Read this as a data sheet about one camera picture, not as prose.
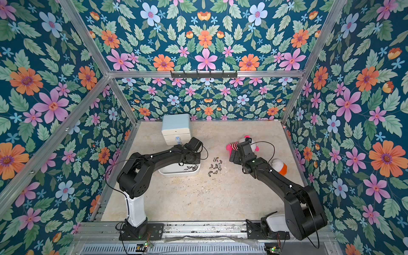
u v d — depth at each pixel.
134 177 0.51
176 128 0.96
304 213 0.42
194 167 0.96
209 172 0.93
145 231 0.69
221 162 0.98
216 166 0.96
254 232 0.74
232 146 0.96
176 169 0.95
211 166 0.96
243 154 0.69
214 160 0.99
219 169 0.95
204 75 0.93
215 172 0.93
